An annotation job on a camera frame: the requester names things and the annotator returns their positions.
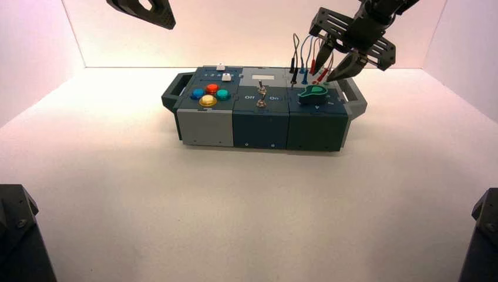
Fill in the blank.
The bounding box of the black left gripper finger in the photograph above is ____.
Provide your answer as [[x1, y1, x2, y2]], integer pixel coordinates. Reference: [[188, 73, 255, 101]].
[[106, 0, 177, 31]]

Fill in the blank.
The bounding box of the black jumper wire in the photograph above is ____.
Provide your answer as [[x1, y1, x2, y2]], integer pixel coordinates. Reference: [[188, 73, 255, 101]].
[[289, 33, 302, 86]]

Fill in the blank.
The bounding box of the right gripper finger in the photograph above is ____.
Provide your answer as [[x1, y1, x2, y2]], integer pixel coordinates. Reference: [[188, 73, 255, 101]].
[[313, 39, 335, 75], [326, 51, 368, 82]]

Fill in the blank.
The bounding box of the green rotary knob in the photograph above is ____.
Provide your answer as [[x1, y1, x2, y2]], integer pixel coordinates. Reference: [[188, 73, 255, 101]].
[[298, 85, 329, 105]]

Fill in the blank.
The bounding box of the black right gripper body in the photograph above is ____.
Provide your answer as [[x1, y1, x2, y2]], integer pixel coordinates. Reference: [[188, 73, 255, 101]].
[[309, 5, 397, 72]]

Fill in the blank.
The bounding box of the red jumper wire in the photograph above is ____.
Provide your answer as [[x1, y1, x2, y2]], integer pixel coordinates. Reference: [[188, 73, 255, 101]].
[[309, 36, 335, 86]]

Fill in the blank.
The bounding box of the blue jumper wire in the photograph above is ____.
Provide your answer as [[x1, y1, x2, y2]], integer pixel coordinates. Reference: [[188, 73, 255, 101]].
[[298, 35, 315, 86]]

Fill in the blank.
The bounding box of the grey and teal control box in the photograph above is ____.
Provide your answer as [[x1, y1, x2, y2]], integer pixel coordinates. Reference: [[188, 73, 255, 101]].
[[161, 65, 368, 153]]

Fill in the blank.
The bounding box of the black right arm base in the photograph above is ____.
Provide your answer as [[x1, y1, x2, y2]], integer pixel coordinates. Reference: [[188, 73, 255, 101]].
[[459, 187, 498, 282]]

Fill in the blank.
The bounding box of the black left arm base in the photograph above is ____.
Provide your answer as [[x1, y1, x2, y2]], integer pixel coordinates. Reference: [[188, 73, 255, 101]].
[[0, 184, 58, 282]]

